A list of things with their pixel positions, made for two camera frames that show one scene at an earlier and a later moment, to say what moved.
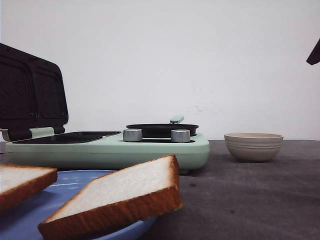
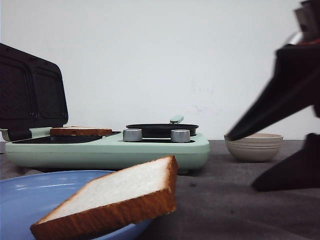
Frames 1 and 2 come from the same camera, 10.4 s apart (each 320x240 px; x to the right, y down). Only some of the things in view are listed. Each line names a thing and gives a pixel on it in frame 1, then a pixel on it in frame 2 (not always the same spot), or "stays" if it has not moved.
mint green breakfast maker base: x=112 y=152 stays
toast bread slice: x=114 y=199 stays
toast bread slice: x=18 y=183 -> x=78 y=131
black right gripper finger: x=314 y=56 -> x=296 y=85
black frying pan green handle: x=164 y=130 stays
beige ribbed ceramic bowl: x=253 y=147 stays
